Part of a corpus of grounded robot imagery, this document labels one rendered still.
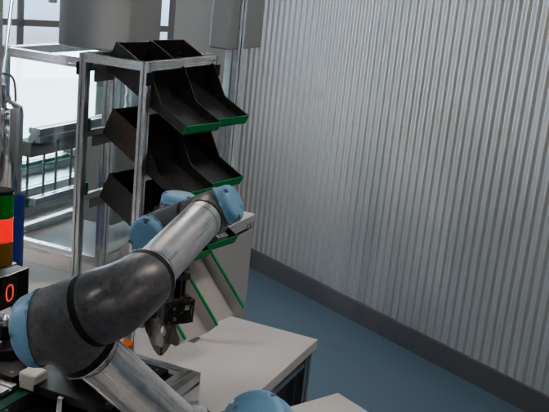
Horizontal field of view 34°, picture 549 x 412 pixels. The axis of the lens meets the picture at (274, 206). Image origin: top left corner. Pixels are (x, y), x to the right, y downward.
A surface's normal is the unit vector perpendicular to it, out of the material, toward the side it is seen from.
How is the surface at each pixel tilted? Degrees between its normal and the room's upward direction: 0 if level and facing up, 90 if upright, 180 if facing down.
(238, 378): 0
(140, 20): 90
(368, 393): 0
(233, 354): 0
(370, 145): 90
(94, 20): 90
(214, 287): 45
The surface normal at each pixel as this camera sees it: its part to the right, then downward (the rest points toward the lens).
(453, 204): -0.78, 0.08
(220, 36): -0.41, 0.19
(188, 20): 0.61, 0.26
